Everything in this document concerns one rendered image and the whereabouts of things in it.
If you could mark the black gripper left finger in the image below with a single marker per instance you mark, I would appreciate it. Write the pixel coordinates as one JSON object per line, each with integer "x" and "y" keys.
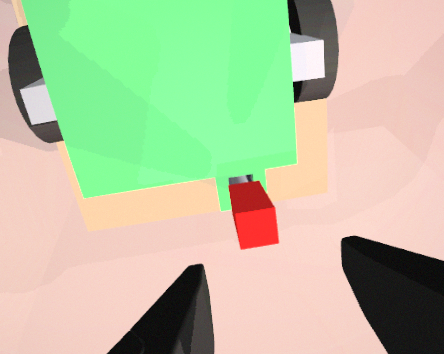
{"x": 179, "y": 322}

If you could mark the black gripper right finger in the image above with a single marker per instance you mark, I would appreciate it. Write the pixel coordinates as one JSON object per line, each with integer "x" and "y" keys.
{"x": 400, "y": 293}

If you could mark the red-headed pin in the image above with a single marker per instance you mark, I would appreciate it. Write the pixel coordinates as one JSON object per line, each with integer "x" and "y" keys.
{"x": 253, "y": 213}

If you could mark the tan wooden ramp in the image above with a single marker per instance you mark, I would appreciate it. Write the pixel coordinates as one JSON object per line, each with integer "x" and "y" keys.
{"x": 134, "y": 207}

